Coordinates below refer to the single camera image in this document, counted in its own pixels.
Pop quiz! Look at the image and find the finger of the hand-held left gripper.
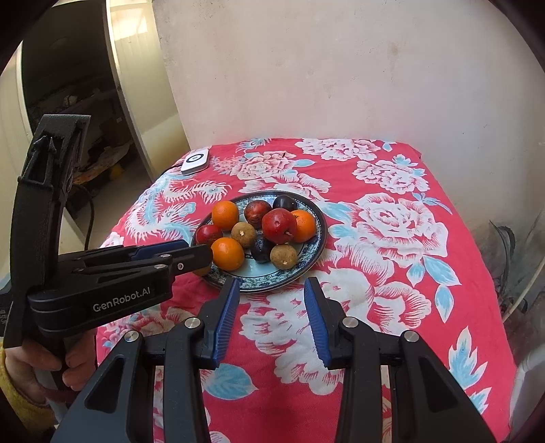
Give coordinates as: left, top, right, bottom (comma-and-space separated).
57, 239, 189, 268
70, 245, 214, 284

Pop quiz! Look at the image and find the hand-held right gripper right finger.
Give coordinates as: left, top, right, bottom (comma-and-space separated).
303, 277, 497, 443

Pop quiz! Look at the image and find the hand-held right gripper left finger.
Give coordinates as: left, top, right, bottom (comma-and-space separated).
51, 278, 241, 443

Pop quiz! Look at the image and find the red apple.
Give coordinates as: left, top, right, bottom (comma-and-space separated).
195, 224, 223, 247
261, 209, 298, 245

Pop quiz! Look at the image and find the small smooth orange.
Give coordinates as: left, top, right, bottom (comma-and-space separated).
211, 237, 245, 271
212, 200, 240, 230

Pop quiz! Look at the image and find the blue patterned plate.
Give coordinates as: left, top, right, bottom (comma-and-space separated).
190, 190, 328, 293

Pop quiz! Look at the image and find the dark purple plum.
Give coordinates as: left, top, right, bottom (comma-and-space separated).
250, 237, 275, 262
272, 194, 299, 212

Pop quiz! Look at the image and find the dark red passion fruit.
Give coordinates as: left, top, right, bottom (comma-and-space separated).
244, 199, 272, 228

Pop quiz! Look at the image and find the orange with green stem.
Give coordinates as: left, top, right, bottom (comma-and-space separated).
292, 210, 317, 243

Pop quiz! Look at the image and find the person's left forearm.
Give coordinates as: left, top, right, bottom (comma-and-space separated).
0, 345, 56, 443

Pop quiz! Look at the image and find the person's left hand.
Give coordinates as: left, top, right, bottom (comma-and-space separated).
4, 330, 99, 401

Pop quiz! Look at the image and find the red floral tablecloth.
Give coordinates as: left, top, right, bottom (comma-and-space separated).
96, 137, 518, 443

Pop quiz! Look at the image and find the white square device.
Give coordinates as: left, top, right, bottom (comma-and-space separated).
181, 147, 211, 174

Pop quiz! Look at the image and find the white pipe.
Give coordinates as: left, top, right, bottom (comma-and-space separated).
500, 277, 545, 324

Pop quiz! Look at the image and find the white plastic container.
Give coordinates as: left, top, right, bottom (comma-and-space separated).
509, 345, 545, 427

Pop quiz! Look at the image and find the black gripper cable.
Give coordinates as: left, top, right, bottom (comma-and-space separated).
72, 187, 96, 252

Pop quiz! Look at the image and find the white door frame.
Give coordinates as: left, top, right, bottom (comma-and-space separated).
104, 0, 158, 180

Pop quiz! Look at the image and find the black wire bundle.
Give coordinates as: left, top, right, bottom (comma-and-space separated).
485, 219, 518, 316

